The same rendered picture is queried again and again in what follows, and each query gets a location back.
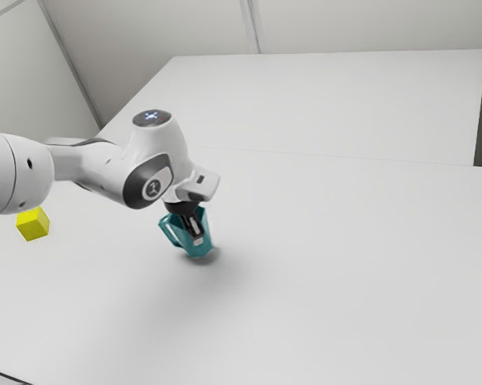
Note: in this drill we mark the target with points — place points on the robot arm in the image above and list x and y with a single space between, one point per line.
104 168

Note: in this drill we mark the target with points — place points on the teal faceted mug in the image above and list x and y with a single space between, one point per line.
186 238

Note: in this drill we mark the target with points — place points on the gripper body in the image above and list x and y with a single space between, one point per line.
179 208

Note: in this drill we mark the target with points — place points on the yellow block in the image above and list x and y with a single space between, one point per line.
33 224

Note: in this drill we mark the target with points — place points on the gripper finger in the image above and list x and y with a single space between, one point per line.
194 231

